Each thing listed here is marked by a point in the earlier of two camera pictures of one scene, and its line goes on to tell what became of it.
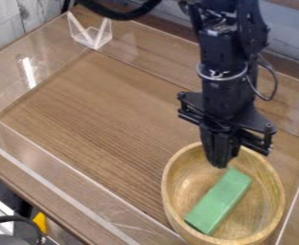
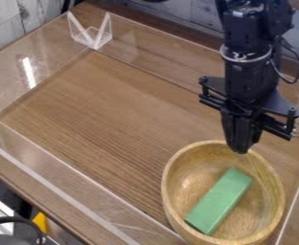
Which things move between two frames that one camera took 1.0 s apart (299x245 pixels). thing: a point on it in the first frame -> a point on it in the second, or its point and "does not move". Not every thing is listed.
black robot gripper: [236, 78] -> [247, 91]
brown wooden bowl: [189, 176] does not move
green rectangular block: [219, 201] does not move
